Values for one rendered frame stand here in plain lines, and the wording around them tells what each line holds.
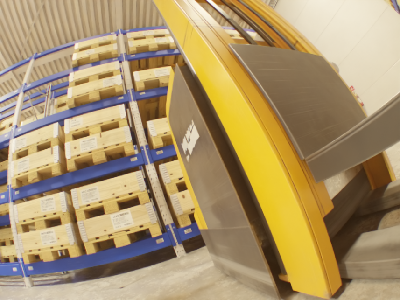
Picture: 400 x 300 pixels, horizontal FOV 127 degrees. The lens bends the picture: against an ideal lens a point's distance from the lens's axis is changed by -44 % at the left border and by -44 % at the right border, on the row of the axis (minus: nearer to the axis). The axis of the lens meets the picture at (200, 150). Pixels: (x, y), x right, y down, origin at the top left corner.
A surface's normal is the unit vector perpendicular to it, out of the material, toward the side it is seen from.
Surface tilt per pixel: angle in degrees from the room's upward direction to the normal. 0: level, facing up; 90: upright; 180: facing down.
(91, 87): 90
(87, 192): 90
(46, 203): 90
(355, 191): 90
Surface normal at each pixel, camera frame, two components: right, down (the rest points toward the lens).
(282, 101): 0.22, -0.41
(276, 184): -0.90, 0.25
